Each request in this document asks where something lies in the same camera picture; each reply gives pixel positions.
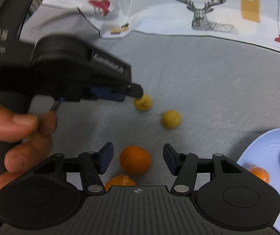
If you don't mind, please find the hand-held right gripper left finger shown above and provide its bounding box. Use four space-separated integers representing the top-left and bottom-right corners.
32 142 114 196

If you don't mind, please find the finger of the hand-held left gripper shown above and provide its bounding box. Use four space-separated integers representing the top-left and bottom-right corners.
81 83 144 102

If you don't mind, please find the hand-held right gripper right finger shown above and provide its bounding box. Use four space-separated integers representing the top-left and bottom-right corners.
163 144 248 195

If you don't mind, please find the small orange mandarin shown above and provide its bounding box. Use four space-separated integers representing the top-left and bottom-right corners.
249 166 270 184
119 146 151 175
104 174 137 191

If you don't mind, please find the small yellow-green fruit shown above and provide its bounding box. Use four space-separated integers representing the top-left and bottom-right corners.
161 110 181 129
134 94 153 112

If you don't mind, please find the blue round plate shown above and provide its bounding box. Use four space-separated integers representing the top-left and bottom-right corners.
236 128 280 235

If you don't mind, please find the white printed deer cloth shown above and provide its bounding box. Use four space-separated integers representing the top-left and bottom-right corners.
42 0 280 59

